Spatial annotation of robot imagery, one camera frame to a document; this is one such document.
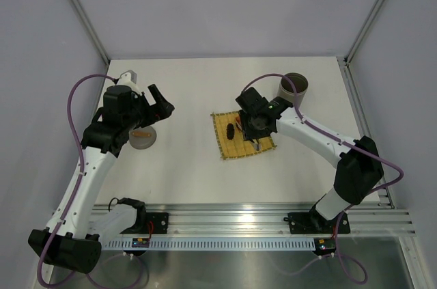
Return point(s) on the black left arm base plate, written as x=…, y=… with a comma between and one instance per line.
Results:
x=154, y=222

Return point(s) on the stainless steel tongs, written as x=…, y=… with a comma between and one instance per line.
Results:
x=256, y=145

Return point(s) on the left small circuit board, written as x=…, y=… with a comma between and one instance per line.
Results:
x=140, y=243

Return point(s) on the right small circuit board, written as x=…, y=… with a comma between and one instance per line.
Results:
x=324, y=244

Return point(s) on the left aluminium frame post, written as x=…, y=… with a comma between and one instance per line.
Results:
x=82, y=15

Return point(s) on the aluminium front rail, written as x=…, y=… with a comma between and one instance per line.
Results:
x=266, y=220

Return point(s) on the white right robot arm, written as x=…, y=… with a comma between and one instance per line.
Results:
x=356, y=162

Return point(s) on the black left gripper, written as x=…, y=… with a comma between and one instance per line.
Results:
x=160, y=111

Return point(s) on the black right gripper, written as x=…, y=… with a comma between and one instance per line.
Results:
x=249, y=134

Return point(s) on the aluminium frame post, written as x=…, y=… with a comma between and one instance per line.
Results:
x=82, y=15
x=363, y=31

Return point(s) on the bamboo woven tray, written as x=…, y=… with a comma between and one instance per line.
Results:
x=236, y=148

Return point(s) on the black sea cucumber toy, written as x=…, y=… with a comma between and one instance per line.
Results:
x=230, y=131

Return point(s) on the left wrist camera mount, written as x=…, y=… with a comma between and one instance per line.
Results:
x=129, y=78

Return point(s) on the grey canister lid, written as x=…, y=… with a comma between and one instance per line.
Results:
x=142, y=138

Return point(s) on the small circuit board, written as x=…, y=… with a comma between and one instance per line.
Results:
x=140, y=243
x=324, y=244

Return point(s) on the orange fried fish toy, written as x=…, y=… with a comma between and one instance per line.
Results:
x=238, y=123

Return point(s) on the grey metal lunch canister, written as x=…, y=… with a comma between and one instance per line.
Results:
x=293, y=88

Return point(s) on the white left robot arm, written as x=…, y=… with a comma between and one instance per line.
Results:
x=69, y=240

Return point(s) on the right aluminium frame post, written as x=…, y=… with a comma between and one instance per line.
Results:
x=363, y=31

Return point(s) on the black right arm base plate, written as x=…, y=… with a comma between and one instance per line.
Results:
x=309, y=223

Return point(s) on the white slotted cable duct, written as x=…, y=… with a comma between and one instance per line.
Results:
x=215, y=244

